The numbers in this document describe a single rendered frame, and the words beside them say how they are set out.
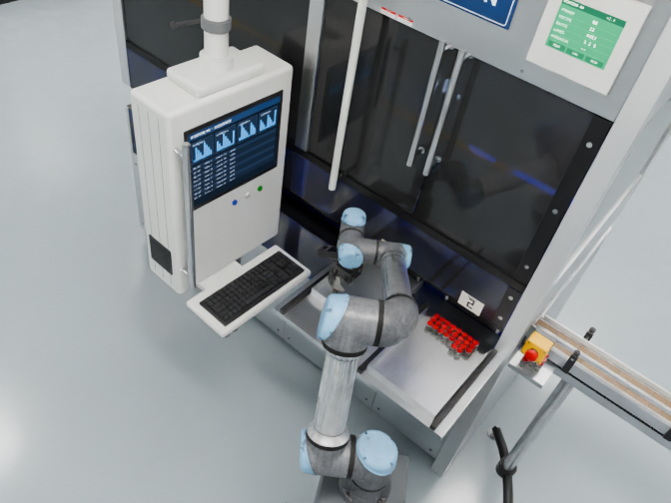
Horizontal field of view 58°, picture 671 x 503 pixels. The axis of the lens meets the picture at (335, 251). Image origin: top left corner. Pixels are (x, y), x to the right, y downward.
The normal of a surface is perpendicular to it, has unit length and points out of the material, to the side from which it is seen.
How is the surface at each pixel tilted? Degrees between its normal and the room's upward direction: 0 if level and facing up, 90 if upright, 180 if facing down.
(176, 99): 0
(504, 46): 90
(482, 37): 90
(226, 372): 0
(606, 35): 90
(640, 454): 0
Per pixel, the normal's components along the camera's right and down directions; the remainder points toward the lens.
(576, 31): -0.63, 0.48
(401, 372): 0.14, -0.71
